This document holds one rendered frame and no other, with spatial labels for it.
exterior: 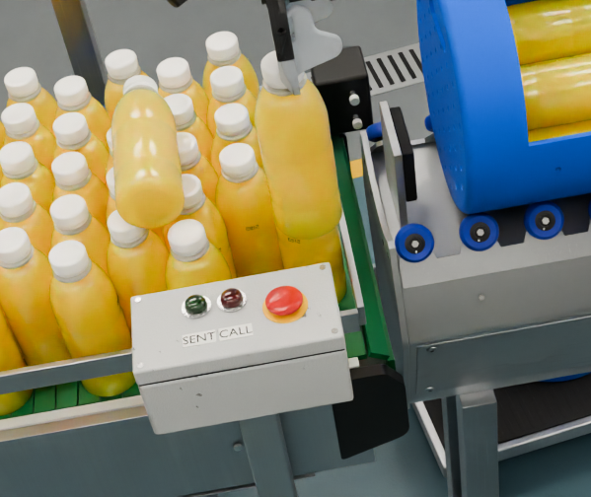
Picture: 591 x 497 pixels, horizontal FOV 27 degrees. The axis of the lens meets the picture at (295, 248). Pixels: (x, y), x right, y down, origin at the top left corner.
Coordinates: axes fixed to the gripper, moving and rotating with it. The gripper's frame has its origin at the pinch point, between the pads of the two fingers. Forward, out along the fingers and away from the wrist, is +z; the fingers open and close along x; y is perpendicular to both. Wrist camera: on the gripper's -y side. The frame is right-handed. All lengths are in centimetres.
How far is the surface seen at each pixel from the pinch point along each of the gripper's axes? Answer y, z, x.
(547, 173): 25.4, 21.6, 2.8
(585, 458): 43, 129, 39
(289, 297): -3.4, 17.4, -12.2
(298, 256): -2.1, 28.9, 4.6
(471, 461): 16, 78, 8
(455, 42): 17.6, 7.5, 9.2
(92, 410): -27.9, 38.3, -4.0
